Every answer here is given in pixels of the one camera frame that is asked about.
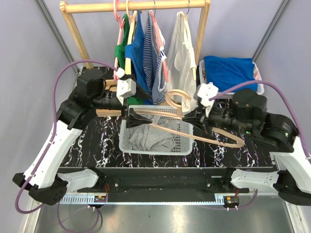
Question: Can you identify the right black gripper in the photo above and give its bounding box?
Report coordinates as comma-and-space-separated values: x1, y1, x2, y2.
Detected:
183, 99, 254, 134

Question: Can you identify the cream hanger under white top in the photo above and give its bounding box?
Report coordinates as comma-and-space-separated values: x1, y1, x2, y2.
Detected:
181, 12, 196, 81

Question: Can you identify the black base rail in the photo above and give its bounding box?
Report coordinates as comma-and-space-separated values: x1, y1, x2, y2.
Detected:
57, 166, 273, 203

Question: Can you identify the wooden clothes rack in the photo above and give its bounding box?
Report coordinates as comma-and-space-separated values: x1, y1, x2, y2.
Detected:
59, 0, 210, 64

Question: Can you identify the cream wooden hanger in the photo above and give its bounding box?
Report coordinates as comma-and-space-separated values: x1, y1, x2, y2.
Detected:
125, 0, 138, 75

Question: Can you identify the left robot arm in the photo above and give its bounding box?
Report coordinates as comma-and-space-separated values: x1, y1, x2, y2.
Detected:
13, 68, 151, 205

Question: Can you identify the white plastic basket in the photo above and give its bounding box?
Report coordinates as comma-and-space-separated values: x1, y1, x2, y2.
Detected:
119, 105, 193, 156

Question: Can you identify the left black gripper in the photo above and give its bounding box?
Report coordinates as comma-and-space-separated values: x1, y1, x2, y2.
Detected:
92, 75, 153, 127

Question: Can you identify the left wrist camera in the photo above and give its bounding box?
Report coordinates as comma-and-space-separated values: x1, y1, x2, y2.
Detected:
117, 75, 137, 101

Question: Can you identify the blue folded cloth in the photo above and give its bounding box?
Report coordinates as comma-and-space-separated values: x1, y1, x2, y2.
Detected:
204, 56, 254, 92

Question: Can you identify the white tank top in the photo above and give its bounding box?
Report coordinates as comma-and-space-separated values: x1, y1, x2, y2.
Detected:
165, 12, 197, 112

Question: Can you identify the grey tank top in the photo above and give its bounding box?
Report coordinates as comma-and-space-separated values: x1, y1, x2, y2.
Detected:
129, 124, 177, 152

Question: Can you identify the white basket with clothes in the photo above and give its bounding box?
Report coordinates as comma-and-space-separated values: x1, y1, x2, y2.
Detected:
198, 60, 264, 95

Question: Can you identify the green tank top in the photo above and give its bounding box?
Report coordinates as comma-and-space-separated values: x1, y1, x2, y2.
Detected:
113, 13, 144, 105

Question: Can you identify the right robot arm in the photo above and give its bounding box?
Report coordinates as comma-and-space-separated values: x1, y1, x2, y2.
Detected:
182, 89, 311, 206

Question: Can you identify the blue white striped top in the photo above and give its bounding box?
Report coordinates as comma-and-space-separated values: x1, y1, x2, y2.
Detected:
143, 11, 167, 105

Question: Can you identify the blue tank top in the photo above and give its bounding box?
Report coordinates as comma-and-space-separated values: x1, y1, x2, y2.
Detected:
131, 12, 149, 93

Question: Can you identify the pink plastic hanger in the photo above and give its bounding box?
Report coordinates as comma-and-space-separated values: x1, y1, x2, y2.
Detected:
111, 0, 127, 83

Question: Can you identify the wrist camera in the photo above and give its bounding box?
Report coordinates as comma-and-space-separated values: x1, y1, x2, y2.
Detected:
117, 75, 137, 101
195, 82, 219, 116

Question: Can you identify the pink hanger under striped top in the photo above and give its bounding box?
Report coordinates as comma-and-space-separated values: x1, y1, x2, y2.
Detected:
150, 10, 169, 84

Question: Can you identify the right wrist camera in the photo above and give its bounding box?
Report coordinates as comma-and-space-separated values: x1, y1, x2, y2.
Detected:
195, 82, 219, 116

